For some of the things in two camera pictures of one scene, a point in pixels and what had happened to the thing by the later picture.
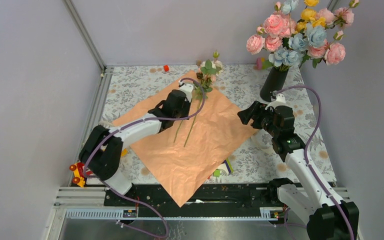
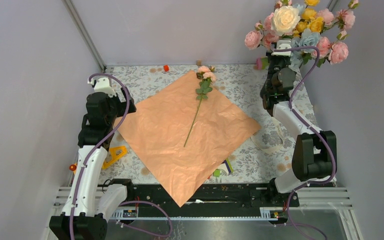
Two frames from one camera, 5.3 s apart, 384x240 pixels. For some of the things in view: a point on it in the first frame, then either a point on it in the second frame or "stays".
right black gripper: x=255 y=112 → x=270 y=57
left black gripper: x=188 y=105 → x=122 y=105
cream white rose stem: x=207 y=67 → x=284 y=19
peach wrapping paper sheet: x=184 y=157 stays
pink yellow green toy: x=261 y=63 stays
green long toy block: x=230 y=166 stays
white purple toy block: x=225 y=166 stays
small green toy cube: x=216 y=173 stays
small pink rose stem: x=202 y=89 stays
